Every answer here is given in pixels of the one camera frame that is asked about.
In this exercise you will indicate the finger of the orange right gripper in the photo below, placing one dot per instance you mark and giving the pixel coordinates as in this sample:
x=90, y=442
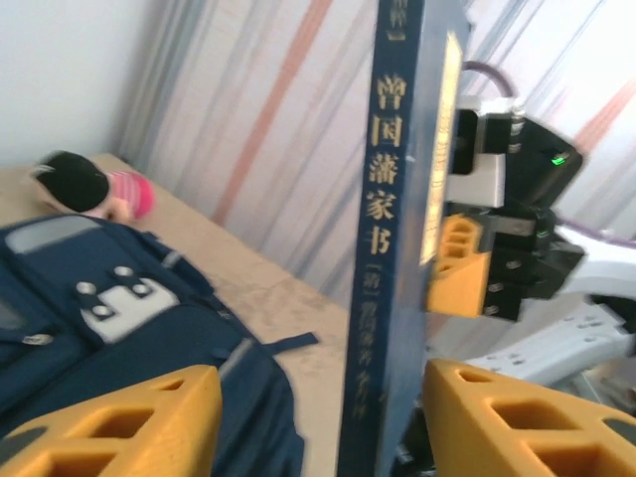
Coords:
x=462, y=288

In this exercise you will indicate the navy blue backpack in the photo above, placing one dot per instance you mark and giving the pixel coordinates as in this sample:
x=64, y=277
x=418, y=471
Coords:
x=149, y=348

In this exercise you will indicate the dark blue book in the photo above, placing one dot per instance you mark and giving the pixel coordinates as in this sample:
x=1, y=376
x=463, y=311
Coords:
x=392, y=248

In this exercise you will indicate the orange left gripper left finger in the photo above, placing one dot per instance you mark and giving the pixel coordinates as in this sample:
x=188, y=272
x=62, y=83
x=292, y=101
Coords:
x=124, y=437

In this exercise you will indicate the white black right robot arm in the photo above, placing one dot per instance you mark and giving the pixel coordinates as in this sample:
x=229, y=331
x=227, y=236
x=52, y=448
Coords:
x=606, y=270

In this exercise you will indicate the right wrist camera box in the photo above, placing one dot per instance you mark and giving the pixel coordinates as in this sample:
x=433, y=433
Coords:
x=489, y=181

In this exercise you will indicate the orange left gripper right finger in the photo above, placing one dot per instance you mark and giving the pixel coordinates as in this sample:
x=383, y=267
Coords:
x=477, y=422

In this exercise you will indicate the pink plush doll black hair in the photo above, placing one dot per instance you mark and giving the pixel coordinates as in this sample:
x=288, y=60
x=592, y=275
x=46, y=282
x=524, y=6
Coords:
x=74, y=186

